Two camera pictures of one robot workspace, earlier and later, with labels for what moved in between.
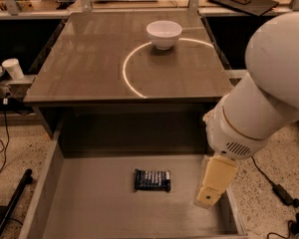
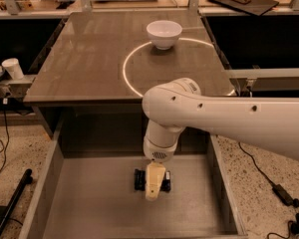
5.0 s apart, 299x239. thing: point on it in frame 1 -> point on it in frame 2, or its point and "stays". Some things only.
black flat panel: [251, 3] stays
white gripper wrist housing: [228, 134] -> [158, 153]
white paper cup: [14, 69] stays
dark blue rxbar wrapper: [151, 180] stays
